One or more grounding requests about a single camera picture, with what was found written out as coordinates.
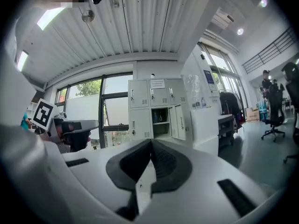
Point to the dark metal railing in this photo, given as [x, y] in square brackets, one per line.
[268, 52]

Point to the clear plastic wall sheet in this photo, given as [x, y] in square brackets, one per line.
[191, 83]

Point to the rectangular ceiling light panel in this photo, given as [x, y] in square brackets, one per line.
[22, 60]
[50, 17]

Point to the tall glass window wall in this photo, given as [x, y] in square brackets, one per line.
[224, 78]

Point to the white paper notice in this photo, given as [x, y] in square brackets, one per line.
[157, 84]

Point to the round ceiling detector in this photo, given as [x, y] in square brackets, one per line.
[88, 15]

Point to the round ceiling spotlight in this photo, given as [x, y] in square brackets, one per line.
[240, 31]
[264, 2]

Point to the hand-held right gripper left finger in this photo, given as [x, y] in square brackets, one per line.
[93, 171]

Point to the grey locker door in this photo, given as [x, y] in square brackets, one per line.
[178, 121]

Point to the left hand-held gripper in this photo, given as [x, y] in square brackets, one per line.
[43, 113]

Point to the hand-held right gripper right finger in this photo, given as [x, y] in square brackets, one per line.
[198, 195]

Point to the grey metal locker cabinet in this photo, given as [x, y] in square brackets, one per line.
[142, 106]

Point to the clear water bottle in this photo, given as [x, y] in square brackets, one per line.
[203, 102]

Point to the white ceiling air conditioner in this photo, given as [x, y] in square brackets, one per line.
[223, 17]

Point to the large dark-framed window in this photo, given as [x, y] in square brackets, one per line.
[86, 106]

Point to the rack of dark clothes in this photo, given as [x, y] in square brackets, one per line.
[230, 106]

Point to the cardboard box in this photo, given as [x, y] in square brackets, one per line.
[252, 115]

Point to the blue wall poster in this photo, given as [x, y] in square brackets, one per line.
[209, 79]

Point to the white counter block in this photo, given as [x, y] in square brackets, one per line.
[204, 129]

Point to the blue bottle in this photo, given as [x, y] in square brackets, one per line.
[155, 118]

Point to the black office chair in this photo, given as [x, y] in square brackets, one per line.
[275, 111]
[293, 90]

